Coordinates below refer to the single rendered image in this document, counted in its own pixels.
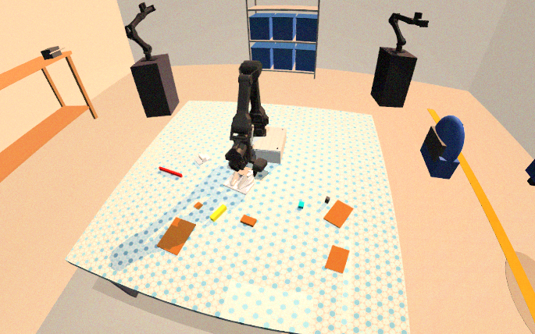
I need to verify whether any yellow rectangular bar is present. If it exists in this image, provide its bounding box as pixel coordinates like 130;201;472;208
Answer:
210;204;227;221

